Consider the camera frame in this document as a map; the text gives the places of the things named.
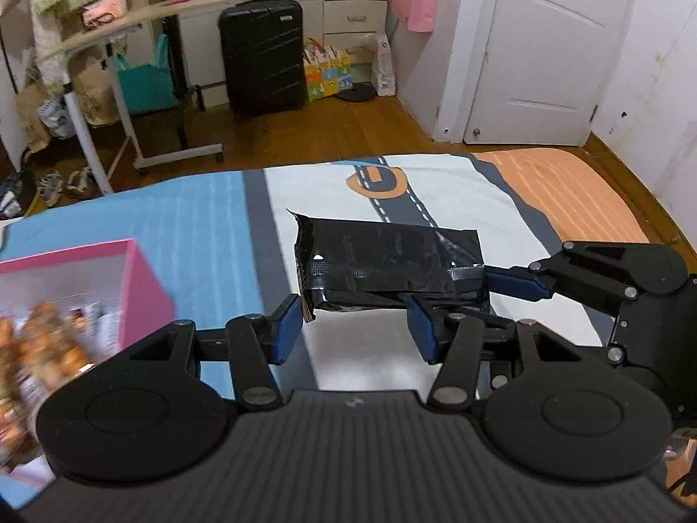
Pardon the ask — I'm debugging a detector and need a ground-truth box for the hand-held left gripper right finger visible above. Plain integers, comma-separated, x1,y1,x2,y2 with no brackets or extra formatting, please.
406,293,586,408

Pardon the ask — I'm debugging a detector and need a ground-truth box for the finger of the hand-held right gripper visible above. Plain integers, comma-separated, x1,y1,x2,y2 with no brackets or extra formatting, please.
481,241,689,318

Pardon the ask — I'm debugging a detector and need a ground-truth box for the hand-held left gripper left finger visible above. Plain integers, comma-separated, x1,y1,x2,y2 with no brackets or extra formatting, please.
128,293,304,411

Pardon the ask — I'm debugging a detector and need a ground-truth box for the glossy black packet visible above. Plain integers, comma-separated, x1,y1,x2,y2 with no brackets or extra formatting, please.
288,209,491,323

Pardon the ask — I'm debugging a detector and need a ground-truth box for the pink cardboard box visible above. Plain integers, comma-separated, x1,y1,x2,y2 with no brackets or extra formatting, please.
0,238,176,488

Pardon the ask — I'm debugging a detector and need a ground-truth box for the clear bag of colourful nuts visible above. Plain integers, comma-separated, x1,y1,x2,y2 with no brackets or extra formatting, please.
0,301,95,426

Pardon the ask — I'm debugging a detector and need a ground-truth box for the person's right hand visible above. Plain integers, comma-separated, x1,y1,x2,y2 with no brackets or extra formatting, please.
661,427,697,507

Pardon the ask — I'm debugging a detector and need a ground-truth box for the printed bedsheet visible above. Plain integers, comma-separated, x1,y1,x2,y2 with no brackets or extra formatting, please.
0,147,676,513

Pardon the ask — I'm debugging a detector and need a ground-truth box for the white door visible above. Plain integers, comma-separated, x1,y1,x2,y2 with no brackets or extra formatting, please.
462,0,639,149

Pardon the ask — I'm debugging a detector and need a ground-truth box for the black round mat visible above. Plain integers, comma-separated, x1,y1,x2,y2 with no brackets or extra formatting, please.
334,84,378,104

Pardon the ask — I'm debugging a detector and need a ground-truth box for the white standing bag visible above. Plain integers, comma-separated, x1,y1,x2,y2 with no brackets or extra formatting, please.
369,31,396,100

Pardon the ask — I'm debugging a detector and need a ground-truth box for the colourful gift bag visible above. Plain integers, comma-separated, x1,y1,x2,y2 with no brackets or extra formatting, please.
301,37,356,102

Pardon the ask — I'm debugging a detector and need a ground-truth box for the black suitcase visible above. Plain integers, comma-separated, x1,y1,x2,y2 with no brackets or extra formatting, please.
217,0,307,121

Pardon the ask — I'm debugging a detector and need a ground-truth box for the teal shopping bag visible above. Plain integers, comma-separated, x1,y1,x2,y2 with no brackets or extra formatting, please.
111,34,176,116

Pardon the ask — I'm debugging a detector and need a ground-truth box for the black floor bag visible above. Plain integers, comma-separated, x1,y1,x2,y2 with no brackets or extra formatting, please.
0,171,38,221

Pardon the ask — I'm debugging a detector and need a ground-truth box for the brown paper bag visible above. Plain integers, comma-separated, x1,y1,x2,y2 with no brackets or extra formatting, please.
13,86,51,154
70,59,119,127

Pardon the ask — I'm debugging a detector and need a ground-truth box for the printed plastic bag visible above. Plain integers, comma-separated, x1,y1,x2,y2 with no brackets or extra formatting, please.
37,95,78,141

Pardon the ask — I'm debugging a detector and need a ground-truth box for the pink pouch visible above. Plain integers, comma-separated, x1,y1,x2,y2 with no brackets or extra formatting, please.
81,0,127,29

